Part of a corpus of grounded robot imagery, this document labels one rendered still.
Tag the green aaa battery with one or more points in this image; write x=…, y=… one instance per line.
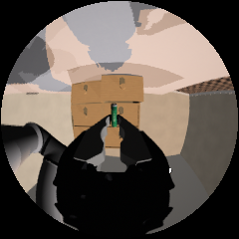
x=114, y=108

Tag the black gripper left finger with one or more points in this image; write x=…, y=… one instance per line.
x=87, y=147

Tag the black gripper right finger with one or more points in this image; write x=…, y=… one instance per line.
x=138, y=148

